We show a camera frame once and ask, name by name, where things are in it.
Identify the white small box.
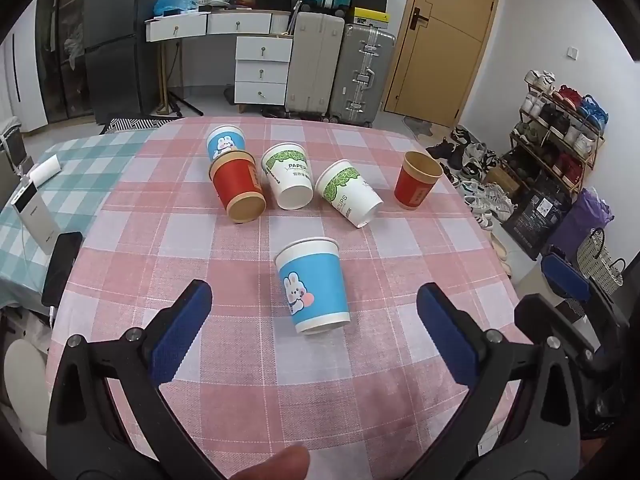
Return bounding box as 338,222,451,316
22,154,62,187

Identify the beige suitcase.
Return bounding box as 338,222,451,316
285,10,347,122

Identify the white desk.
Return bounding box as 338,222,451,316
145,9,293,117

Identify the red paper cup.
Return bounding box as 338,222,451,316
393,151,443,210
208,150,267,224

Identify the woven basket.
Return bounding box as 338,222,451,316
576,227,627,302

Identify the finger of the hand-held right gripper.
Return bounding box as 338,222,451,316
542,254,628,333
514,294,607,376

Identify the black phone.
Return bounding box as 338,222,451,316
41,231,85,309

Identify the dark grey refrigerator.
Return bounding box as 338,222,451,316
82,0,173,126

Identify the white round stool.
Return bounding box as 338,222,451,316
2,339,52,438

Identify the large blue rabbit paper cup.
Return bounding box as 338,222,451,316
274,236,352,336

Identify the silver suitcase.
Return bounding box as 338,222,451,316
329,23,397,129

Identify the small blue rabbit paper cup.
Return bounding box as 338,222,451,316
206,125,247,163

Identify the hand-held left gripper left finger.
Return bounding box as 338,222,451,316
46,279,236,480

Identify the wooden door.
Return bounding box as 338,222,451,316
382,0,504,129

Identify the purple bag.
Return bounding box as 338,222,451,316
546,187,615,262

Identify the blue plastic bag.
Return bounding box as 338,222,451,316
152,0,201,17

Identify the black white patterned rug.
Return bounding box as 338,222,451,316
102,117,167,136

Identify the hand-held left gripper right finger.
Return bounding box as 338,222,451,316
400,282,584,480

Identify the glass door cabinet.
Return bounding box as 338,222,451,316
35,0,97,125

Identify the white green leaf paper cup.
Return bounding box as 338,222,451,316
314,159,384,228
261,142,313,211

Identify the wooden shoe rack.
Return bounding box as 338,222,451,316
509,71,610,197

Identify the green checked cloth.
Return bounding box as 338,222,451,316
0,129,153,311

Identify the pile of shoes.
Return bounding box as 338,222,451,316
425,126,517,233

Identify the white drawer cabinet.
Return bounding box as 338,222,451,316
233,35,294,107

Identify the cardboard box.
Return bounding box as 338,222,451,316
482,164,522,199

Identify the black printed bag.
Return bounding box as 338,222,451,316
501,170,574,262

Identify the grey door mat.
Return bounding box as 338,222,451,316
402,115,442,139

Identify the white power bank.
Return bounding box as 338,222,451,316
11,182,59,256

